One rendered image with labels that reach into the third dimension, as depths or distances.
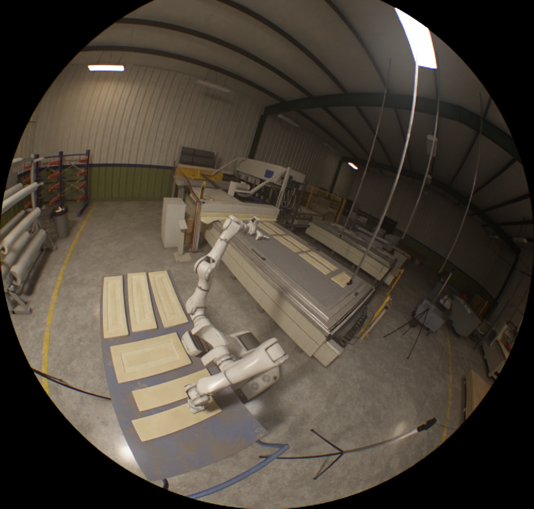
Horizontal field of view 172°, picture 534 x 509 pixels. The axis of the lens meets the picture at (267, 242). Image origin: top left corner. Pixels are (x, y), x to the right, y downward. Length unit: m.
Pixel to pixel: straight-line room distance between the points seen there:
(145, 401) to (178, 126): 7.68
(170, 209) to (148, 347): 3.10
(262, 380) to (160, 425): 1.23
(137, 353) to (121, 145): 7.07
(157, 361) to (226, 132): 8.13
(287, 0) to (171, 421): 5.46
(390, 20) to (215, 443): 5.53
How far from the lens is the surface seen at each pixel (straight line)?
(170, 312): 1.45
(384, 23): 4.61
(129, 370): 1.25
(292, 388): 2.50
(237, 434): 1.14
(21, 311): 3.79
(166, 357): 1.25
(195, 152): 7.12
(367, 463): 2.89
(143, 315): 1.45
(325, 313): 2.21
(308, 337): 2.35
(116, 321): 1.46
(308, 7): 4.61
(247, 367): 0.64
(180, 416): 1.12
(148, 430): 1.14
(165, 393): 1.16
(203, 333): 1.08
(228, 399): 1.17
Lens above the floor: 2.17
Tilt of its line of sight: 23 degrees down
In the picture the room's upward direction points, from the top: 18 degrees clockwise
